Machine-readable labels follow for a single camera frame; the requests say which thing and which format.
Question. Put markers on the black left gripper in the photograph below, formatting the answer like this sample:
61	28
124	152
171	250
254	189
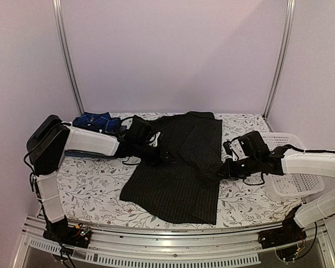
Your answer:
161	157

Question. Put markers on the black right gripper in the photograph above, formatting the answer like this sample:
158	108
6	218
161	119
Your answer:
230	173

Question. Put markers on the black pinstriped long sleeve shirt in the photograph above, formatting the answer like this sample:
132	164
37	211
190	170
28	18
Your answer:
186	190

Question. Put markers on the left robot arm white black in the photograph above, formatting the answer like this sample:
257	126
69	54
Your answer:
45	151

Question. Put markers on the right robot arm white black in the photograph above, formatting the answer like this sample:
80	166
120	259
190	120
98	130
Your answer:
317	162

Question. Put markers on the white plastic laundry basket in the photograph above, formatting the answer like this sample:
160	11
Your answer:
296	182

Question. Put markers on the blue plaid folded shirt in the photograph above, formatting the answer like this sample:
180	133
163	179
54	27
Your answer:
102	123

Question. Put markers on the floral white tablecloth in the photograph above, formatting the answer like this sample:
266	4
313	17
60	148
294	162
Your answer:
90	188

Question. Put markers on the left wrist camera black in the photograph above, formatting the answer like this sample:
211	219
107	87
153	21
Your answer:
140	131

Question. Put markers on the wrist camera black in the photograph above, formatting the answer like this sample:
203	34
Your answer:
252	145
140	131

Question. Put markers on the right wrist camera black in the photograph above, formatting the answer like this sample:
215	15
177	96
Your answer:
252	145

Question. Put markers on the aluminium front rail frame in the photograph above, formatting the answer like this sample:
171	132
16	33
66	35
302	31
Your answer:
132	247

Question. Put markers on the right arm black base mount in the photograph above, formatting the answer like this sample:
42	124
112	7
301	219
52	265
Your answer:
288	233

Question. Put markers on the left aluminium frame post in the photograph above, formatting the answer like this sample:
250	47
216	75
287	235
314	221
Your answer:
59	20

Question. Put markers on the aluminium frame post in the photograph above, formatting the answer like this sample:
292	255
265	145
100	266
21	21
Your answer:
287	29
59	20

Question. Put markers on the right aluminium frame post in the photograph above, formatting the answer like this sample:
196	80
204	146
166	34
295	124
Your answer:
287	29

